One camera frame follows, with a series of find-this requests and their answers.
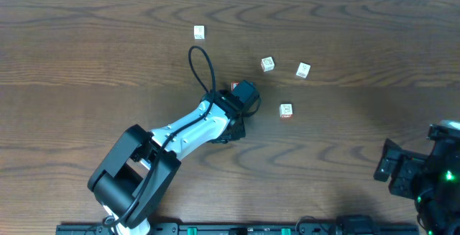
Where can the red letter I block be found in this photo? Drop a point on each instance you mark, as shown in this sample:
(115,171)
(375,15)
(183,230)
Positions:
(234,85)

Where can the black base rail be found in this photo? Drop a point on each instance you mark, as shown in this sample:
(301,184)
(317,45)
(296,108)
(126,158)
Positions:
(344,225)

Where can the snail picture block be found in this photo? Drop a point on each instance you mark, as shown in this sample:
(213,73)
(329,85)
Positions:
(267,64)

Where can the cream picture block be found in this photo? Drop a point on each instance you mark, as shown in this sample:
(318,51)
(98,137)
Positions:
(303,70)

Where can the plain cream wooden block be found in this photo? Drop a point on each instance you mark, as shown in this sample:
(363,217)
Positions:
(199,32)

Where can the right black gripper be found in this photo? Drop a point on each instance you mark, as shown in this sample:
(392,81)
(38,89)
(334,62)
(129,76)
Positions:
(389,161)

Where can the red edged picture block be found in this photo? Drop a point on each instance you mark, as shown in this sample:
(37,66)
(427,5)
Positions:
(286,110)

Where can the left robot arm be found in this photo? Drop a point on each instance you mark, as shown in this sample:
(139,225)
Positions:
(133,177)

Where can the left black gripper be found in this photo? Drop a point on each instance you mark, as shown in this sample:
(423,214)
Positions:
(235,133)

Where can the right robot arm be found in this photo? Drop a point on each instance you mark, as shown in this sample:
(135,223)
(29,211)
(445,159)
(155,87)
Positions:
(431,181)

